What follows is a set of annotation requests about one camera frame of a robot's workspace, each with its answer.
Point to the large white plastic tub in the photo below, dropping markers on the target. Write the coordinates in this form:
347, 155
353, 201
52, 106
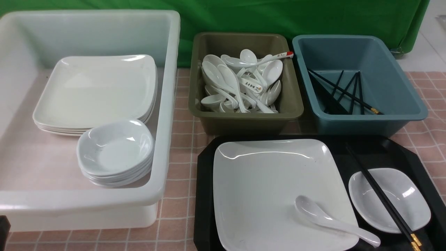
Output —
42, 187

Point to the white ceramic spoon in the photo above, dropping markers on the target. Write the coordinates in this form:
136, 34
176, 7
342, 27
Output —
316, 215

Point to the pink checkered tablecloth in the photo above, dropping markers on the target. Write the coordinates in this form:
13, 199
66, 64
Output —
177, 174

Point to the green backdrop cloth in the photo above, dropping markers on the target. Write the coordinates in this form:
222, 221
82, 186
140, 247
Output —
395, 22

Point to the blue plastic bin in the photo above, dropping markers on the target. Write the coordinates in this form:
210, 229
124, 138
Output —
364, 67

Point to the large white square plate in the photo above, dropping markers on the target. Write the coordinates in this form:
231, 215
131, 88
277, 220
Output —
255, 185

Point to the stack of white square plates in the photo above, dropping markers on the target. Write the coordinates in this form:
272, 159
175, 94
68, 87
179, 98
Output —
84, 92

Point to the small white bowl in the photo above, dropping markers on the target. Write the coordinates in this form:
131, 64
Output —
399, 189

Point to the stack of small white bowls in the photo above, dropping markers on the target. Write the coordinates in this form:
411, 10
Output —
116, 154

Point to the red tipped white spoon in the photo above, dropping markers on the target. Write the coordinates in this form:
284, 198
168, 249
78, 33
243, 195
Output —
238, 63

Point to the olive green plastic bin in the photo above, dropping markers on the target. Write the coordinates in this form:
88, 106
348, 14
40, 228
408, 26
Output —
290, 104

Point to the black chopsticks in blue bin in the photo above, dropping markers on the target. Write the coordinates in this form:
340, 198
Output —
343, 91

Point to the black serving tray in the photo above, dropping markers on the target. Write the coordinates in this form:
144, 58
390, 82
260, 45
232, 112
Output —
373, 150

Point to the pile of white spoons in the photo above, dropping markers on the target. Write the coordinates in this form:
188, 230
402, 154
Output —
241, 90

